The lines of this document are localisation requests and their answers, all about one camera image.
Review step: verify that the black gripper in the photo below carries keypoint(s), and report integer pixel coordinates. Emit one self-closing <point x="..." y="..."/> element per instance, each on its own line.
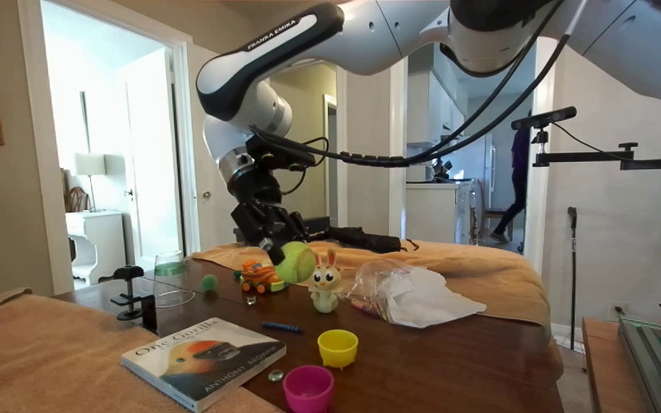
<point x="254" y="192"/>

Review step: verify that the green ball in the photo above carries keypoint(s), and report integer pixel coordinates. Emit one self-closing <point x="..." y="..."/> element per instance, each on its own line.
<point x="300" y="264"/>

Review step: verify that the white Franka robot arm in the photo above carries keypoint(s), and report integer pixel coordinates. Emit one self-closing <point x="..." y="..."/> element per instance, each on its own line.
<point x="269" y="53"/>

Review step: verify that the orange tiger toy car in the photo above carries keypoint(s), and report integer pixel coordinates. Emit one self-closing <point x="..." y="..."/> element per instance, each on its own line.
<point x="259" y="277"/>

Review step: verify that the pale bunny figurine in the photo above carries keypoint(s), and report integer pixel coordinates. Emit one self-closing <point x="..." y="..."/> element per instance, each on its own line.
<point x="324" y="290"/>

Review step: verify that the small green toy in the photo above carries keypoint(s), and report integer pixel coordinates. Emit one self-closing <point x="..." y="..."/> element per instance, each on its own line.
<point x="210" y="286"/>

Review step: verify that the long black case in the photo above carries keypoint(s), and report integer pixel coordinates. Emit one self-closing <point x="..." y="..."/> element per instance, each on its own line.
<point x="361" y="240"/>

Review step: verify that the blue pen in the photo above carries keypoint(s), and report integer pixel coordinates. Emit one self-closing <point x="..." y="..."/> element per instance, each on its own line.
<point x="284" y="327"/>

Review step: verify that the clear zip bag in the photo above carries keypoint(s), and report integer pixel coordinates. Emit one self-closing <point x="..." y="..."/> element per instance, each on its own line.
<point x="368" y="290"/>

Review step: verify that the clear plastic cup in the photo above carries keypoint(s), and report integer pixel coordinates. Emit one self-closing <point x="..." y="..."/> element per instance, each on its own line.
<point x="172" y="299"/>

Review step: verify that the yellow plastic cup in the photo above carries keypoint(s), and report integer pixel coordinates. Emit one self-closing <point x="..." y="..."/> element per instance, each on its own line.
<point x="338" y="348"/>

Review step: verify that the small metal rings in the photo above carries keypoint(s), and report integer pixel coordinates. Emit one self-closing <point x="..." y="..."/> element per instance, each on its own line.
<point x="276" y="374"/>

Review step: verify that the One Gorilla picture book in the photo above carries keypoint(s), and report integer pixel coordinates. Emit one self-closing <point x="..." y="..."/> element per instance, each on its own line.
<point x="201" y="364"/>

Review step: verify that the black table clamp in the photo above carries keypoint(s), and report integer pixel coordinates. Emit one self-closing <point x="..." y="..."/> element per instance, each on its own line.
<point x="127" y="295"/>

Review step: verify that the pink plastic cup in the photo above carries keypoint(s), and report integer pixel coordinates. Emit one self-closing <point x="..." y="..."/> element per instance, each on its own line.
<point x="309" y="388"/>

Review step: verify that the white plastic bag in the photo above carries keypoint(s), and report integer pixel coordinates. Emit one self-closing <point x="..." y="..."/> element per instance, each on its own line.
<point x="430" y="299"/>

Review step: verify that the white table lamp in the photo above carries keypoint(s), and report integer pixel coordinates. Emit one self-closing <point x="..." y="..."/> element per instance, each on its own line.
<point x="90" y="164"/>

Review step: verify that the orange towel with label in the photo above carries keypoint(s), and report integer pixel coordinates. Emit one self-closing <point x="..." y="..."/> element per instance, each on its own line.
<point x="482" y="283"/>

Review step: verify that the person in dark clothes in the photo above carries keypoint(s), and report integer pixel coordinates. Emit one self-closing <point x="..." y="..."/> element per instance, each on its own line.
<point x="518" y="174"/>

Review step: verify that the plain orange towel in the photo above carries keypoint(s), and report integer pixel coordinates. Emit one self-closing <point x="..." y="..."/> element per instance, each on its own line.
<point x="41" y="351"/>

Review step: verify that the black standing pole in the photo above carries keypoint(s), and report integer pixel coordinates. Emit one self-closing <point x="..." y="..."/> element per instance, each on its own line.
<point x="572" y="267"/>

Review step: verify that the wooden base platform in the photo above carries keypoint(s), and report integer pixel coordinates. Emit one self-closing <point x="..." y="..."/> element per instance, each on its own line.
<point x="610" y="368"/>

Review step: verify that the black exterior camera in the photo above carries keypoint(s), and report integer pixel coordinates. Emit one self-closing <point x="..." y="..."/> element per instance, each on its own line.
<point x="544" y="118"/>

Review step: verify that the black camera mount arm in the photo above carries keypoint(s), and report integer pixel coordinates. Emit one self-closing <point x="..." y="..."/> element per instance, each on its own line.
<point x="613" y="158"/>

